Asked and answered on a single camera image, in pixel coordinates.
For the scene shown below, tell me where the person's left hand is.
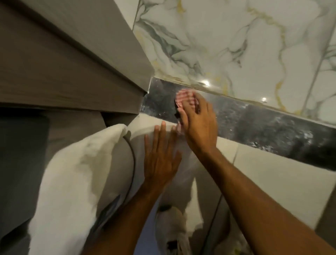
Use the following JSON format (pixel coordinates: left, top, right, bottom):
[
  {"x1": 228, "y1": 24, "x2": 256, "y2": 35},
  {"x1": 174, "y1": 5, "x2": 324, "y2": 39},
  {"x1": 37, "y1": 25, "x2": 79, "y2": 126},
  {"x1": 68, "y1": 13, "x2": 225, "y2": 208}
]
[{"x1": 143, "y1": 121, "x2": 183, "y2": 192}]

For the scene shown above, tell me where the person's right hand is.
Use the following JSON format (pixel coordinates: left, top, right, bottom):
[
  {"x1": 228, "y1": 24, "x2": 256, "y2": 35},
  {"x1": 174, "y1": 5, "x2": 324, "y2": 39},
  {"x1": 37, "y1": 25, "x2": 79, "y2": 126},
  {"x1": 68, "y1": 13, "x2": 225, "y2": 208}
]
[{"x1": 178, "y1": 92, "x2": 218, "y2": 156}]

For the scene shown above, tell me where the red checked cloth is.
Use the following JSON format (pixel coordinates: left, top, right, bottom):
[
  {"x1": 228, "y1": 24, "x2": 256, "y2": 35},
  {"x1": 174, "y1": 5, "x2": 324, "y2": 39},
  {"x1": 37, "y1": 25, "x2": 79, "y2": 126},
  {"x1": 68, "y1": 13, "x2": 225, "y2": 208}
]
[{"x1": 175, "y1": 88, "x2": 200, "y2": 110}]

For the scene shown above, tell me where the person's left forearm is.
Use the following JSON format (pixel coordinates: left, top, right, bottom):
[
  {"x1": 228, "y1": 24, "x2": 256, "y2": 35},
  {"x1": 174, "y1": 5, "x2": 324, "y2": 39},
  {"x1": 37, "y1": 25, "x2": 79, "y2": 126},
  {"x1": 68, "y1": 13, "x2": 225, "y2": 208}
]
[{"x1": 88, "y1": 182, "x2": 172, "y2": 255}]

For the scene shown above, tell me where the person's right forearm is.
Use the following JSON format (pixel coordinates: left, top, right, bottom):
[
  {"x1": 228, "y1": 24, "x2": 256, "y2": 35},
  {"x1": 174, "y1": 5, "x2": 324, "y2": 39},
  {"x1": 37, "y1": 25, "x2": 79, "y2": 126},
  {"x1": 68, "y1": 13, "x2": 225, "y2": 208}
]
[{"x1": 195, "y1": 147, "x2": 336, "y2": 255}]

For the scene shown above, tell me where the white glossy appliance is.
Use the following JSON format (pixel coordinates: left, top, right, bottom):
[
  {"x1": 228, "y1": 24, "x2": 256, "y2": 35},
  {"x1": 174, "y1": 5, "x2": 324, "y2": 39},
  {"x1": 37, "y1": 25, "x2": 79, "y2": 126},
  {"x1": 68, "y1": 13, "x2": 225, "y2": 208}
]
[{"x1": 97, "y1": 112, "x2": 240, "y2": 255}]

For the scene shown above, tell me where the black stone ledge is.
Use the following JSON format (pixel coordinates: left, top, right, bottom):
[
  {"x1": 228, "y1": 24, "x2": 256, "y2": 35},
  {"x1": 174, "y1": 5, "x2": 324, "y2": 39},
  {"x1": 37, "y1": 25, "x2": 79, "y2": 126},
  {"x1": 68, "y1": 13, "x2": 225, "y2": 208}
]
[{"x1": 139, "y1": 77, "x2": 336, "y2": 172}]

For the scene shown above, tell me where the white towel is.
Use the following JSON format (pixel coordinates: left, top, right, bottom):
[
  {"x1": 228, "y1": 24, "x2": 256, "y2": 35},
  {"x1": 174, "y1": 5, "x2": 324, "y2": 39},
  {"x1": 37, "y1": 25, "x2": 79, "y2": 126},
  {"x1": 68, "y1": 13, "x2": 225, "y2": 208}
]
[{"x1": 27, "y1": 123, "x2": 129, "y2": 255}]

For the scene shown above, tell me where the grey wooden cabinet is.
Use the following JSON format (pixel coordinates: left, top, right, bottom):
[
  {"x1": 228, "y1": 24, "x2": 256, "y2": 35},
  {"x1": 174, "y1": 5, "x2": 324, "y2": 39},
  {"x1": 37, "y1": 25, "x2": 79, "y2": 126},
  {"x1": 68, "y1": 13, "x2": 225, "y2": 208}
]
[{"x1": 0, "y1": 0, "x2": 156, "y2": 115}]

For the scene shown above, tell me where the black cable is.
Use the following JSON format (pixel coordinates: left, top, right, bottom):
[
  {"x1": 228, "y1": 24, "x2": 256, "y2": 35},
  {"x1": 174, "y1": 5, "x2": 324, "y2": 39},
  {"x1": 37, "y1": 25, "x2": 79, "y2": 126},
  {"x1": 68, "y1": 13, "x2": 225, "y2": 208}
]
[{"x1": 122, "y1": 133, "x2": 137, "y2": 206}]

